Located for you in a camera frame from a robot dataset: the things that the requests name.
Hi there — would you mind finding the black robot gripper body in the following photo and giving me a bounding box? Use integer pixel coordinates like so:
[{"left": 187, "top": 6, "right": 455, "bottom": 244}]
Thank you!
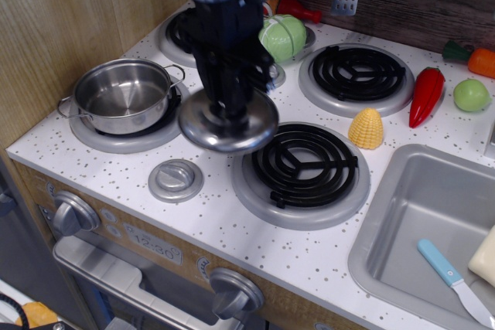
[{"left": 179, "top": 0, "right": 274, "bottom": 71}]

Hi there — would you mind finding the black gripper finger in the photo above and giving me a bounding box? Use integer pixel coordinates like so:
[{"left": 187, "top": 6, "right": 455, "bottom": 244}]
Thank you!
[
  {"left": 222, "top": 61, "right": 271, "bottom": 121},
  {"left": 193, "top": 46, "right": 226, "bottom": 108}
]

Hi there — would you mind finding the steel pot lid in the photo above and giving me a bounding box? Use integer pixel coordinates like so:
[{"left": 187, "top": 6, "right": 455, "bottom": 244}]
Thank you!
[{"left": 178, "top": 89, "right": 279, "bottom": 155}]

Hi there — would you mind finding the small steel pot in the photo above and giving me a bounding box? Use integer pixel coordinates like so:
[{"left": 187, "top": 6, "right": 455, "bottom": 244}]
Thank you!
[{"left": 56, "top": 59, "right": 186, "bottom": 135}]

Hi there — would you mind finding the grey stovetop knob back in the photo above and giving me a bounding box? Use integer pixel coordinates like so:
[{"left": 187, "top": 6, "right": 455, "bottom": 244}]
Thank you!
[{"left": 269, "top": 63, "right": 286, "bottom": 90}]

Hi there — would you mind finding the grey stovetop knob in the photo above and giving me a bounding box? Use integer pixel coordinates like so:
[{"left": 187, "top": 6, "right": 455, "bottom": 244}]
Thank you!
[
  {"left": 269, "top": 63, "right": 286, "bottom": 90},
  {"left": 148, "top": 159, "right": 204, "bottom": 203}
]

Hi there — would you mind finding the back left stove burner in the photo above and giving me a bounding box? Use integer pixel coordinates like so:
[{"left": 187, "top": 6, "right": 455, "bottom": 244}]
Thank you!
[{"left": 158, "top": 9, "right": 196, "bottom": 68}]

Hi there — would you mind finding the stove burner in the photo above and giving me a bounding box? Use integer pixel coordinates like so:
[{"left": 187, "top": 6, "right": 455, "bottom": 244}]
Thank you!
[
  {"left": 232, "top": 123, "right": 370, "bottom": 231},
  {"left": 299, "top": 43, "right": 415, "bottom": 118},
  {"left": 158, "top": 9, "right": 196, "bottom": 68},
  {"left": 69, "top": 77, "right": 189, "bottom": 154}
]

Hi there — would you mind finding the green toy cabbage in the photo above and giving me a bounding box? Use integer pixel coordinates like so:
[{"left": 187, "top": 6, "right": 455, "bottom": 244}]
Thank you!
[{"left": 258, "top": 15, "right": 306, "bottom": 63}]

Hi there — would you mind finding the red toy ketchup bottle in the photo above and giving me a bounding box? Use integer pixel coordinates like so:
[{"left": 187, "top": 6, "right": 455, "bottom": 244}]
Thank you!
[{"left": 263, "top": 0, "right": 322, "bottom": 24}]

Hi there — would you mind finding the front left stove burner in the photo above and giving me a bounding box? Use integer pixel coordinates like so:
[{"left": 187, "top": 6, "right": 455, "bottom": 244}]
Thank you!
[{"left": 69, "top": 77, "right": 189, "bottom": 154}]

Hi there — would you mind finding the back right stove burner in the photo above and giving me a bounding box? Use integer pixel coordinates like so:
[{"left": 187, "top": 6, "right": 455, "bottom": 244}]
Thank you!
[{"left": 299, "top": 43, "right": 415, "bottom": 118}]

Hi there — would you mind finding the grey stovetop knob front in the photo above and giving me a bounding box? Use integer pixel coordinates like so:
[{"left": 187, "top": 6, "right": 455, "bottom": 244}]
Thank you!
[{"left": 148, "top": 159, "right": 204, "bottom": 203}]

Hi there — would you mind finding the front right stove burner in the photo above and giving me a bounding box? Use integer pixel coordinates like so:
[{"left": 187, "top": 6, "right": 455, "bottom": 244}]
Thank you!
[{"left": 232, "top": 123, "right": 370, "bottom": 231}]

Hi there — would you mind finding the yellow toy corn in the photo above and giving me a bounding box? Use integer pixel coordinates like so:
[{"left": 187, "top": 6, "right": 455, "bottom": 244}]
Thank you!
[{"left": 347, "top": 107, "right": 384, "bottom": 150}]

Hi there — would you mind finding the red toy chili pepper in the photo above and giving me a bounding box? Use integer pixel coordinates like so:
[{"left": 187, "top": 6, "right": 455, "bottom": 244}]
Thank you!
[{"left": 409, "top": 67, "right": 446, "bottom": 128}]

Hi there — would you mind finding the left oven knob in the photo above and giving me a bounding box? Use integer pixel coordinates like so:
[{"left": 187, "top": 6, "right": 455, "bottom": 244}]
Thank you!
[{"left": 53, "top": 191, "right": 101, "bottom": 236}]

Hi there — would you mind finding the oven knob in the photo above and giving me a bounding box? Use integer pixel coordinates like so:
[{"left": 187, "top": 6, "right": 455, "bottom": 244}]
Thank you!
[
  {"left": 53, "top": 191, "right": 101, "bottom": 236},
  {"left": 210, "top": 267, "right": 265, "bottom": 320}
]

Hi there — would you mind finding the right oven knob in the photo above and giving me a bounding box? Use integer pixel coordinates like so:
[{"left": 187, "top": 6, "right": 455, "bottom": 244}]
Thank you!
[{"left": 210, "top": 267, "right": 265, "bottom": 320}]

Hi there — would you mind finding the grey toy sink basin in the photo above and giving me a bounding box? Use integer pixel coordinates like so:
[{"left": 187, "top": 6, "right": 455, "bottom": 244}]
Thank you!
[{"left": 348, "top": 145, "right": 494, "bottom": 329}]

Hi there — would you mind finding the green toy apple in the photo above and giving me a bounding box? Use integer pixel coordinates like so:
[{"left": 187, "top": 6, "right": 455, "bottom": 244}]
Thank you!
[{"left": 453, "top": 79, "right": 492, "bottom": 112}]

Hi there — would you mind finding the orange toy carrot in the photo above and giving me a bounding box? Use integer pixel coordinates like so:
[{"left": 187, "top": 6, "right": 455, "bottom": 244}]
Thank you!
[{"left": 442, "top": 40, "right": 494, "bottom": 78}]

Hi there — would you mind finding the grey faucet base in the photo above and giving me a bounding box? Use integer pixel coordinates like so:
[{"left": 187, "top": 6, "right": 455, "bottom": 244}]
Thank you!
[{"left": 484, "top": 123, "right": 495, "bottom": 159}]

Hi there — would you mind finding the yellow toy on floor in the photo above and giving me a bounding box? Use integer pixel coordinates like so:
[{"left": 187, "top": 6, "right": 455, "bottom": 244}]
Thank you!
[{"left": 22, "top": 302, "right": 59, "bottom": 329}]

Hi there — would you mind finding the cream toy butter block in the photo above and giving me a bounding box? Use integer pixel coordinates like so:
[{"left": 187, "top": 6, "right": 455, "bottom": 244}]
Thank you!
[{"left": 468, "top": 227, "right": 495, "bottom": 287}]

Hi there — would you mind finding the grey oven door handle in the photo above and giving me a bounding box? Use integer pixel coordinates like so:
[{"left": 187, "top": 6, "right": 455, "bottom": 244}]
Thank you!
[{"left": 53, "top": 236, "right": 244, "bottom": 329}]

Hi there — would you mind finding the black cable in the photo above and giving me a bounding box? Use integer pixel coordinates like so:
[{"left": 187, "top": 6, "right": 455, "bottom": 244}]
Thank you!
[{"left": 0, "top": 293, "right": 32, "bottom": 330}]

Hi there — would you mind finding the blue handled toy knife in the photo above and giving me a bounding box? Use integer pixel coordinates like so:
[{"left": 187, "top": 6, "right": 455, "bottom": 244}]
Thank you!
[{"left": 417, "top": 239, "right": 494, "bottom": 329}]

